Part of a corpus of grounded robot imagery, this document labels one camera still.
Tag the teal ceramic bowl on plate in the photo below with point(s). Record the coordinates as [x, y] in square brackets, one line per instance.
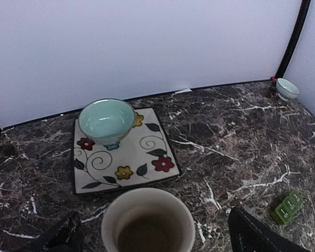
[106, 121]

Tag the square floral ceramic plate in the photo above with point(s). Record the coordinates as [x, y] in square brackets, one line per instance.
[143, 157]

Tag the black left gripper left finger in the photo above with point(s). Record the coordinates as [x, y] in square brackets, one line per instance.
[66, 235]

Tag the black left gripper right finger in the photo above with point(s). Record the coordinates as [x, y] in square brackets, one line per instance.
[249, 234]

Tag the small pale corner bowl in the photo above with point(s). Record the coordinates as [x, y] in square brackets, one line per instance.
[286, 89]

